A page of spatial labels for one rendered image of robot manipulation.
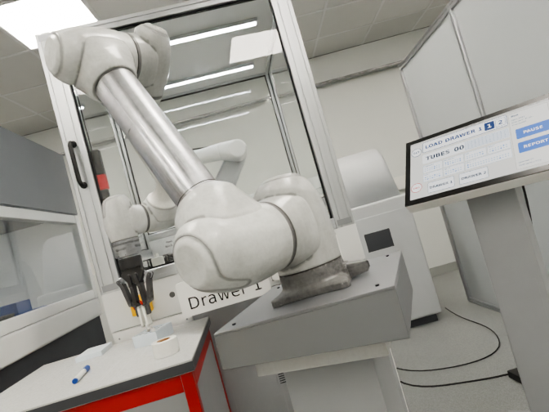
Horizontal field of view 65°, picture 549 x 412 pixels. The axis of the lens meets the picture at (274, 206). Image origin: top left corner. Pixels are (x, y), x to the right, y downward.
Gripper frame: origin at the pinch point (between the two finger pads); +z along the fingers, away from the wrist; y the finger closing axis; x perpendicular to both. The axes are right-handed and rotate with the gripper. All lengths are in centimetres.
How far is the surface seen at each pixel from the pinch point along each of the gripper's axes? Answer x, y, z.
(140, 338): -5.2, -0.6, 6.2
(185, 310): -5.9, 17.4, 0.9
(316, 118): 40, 72, -54
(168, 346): -25.2, 18.8, 6.5
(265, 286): 1.0, 42.6, 0.8
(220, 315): 25.3, 16.2, 10.1
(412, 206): 27, 96, -11
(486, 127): 28, 128, -30
